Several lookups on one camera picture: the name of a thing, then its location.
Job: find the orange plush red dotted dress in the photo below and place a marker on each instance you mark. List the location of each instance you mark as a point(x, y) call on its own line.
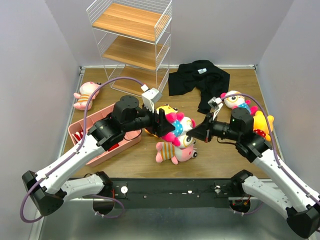
point(263, 127)

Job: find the pink divided storage tray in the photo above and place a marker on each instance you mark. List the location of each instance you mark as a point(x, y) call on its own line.
point(130, 138)

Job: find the white panda plush yellow glasses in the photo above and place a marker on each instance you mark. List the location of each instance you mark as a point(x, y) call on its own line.
point(237, 101)

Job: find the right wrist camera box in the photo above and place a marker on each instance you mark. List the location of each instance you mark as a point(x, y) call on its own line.
point(216, 104)

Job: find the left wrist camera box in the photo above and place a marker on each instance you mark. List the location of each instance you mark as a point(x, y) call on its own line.
point(150, 96)

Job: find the black crumpled cloth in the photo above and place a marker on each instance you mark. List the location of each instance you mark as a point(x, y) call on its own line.
point(203, 75)

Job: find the yellow plush red dotted dress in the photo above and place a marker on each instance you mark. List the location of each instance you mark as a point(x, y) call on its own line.
point(167, 110)

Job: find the red white striped item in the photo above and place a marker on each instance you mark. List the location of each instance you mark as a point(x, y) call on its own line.
point(77, 136)

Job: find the white panda plush blue dress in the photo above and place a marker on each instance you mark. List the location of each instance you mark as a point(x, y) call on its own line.
point(182, 124)

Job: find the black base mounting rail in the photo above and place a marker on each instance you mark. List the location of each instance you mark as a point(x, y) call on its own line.
point(168, 193)

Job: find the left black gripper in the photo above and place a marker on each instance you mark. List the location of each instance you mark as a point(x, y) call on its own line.
point(159, 123)

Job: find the pink striped plush left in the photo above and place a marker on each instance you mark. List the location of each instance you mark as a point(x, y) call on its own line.
point(84, 94)

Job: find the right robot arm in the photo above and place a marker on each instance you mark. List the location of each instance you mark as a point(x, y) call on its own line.
point(298, 203)

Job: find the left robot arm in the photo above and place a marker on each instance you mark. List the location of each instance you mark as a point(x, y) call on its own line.
point(50, 187)

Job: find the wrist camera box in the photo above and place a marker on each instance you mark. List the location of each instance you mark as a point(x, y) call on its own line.
point(216, 104)
point(150, 96)

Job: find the white wire shelf rack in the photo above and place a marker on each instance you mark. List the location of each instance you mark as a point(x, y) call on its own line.
point(133, 38)

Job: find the pink frog plush striped shirt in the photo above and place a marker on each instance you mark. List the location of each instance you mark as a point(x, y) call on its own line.
point(167, 151)

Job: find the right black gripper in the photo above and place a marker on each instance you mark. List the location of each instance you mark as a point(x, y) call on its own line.
point(207, 128)

